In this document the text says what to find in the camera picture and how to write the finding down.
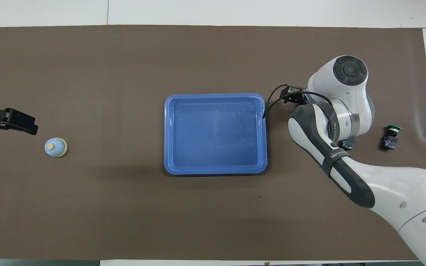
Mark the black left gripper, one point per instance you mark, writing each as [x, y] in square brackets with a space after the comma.
[13, 118]

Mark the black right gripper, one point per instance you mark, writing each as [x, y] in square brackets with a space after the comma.
[296, 99]

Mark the light blue call bell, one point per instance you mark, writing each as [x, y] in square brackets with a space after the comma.
[55, 147]

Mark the yellow push button switch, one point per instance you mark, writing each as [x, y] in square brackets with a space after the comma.
[347, 145]

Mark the green push button switch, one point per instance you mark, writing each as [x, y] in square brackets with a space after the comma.
[390, 139]

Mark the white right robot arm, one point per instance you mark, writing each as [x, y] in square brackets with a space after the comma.
[350, 111]

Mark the blue plastic tray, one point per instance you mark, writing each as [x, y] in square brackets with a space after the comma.
[215, 135]

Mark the brown table mat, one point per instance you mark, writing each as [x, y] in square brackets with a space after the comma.
[124, 214]

